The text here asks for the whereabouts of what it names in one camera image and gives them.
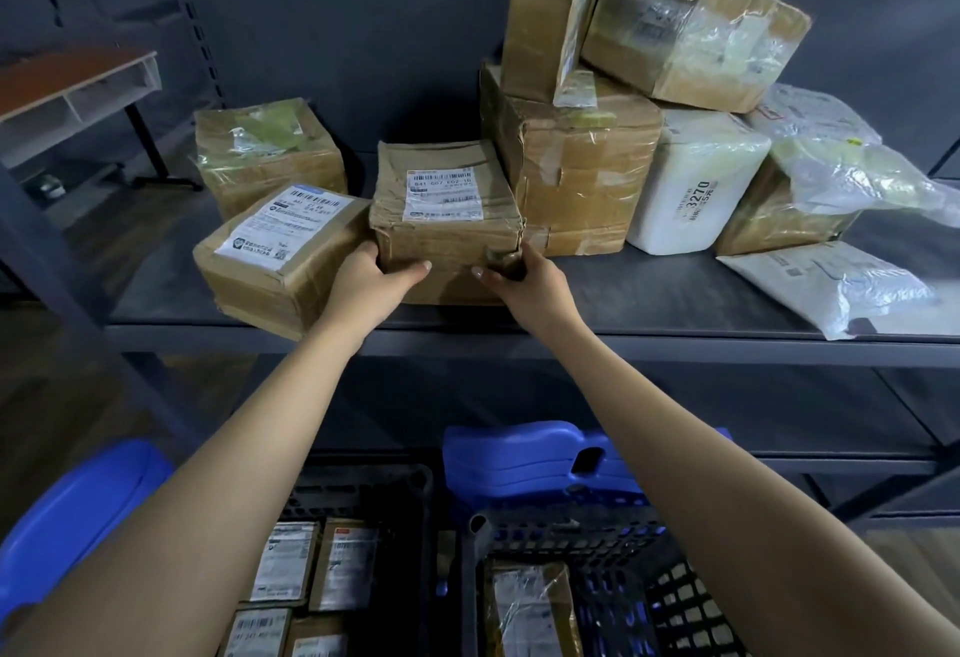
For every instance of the dark grey metal shelf rack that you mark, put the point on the dark grey metal shelf rack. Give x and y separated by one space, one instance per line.
675 350

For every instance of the small labelled cardboard parcel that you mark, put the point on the small labelled cardboard parcel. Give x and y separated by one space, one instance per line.
319 643
343 566
255 635
285 563

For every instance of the cardboard box green tape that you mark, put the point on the cardboard box green tape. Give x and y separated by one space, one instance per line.
270 153

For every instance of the wide cardboard box clear tape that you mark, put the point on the wide cardboard box clear tape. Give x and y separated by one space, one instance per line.
690 26

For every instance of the taped cardboard parcel white label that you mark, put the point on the taped cardboard parcel white label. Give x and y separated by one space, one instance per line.
532 608

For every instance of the black plastic crate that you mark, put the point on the black plastic crate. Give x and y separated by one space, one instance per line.
360 488
622 604

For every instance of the person's left hand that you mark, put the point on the person's left hand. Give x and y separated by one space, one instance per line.
360 292

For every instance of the person's left forearm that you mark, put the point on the person's left forearm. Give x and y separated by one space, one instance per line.
195 499

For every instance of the person's right hand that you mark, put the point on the person's right hand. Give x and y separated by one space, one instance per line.
544 296

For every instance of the tall narrow cardboard box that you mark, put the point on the tall narrow cardboard box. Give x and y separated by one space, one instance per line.
544 33

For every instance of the white wrapped block parcel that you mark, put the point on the white wrapped block parcel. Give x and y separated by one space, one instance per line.
694 191

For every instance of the person's right forearm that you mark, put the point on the person's right forearm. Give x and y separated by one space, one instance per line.
720 499

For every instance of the crumpled white plastic bag parcel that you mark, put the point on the crumpled white plastic bag parcel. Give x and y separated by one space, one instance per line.
840 153

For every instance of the flat white mailer bag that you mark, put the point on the flat white mailer bag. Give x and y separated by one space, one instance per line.
832 289

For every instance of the blue plastic stool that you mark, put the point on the blue plastic stool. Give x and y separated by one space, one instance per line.
75 514
510 454

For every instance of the worn cardboard box white label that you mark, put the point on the worn cardboard box white label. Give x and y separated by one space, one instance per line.
450 183

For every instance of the person's left thumb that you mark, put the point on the person's left thumb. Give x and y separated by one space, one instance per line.
409 275

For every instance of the brown top white frame table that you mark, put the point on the brown top white frame table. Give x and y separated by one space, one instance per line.
67 82

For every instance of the person's right thumb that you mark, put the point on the person's right thumb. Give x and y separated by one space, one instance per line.
491 277

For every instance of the brown cardboard box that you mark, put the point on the brown cardboard box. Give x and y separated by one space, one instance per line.
772 217

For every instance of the large crumpled cardboard box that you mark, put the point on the large crumpled cardboard box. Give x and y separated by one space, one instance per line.
585 168

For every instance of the taped cardboard box large label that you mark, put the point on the taped cardboard box large label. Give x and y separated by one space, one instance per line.
255 274

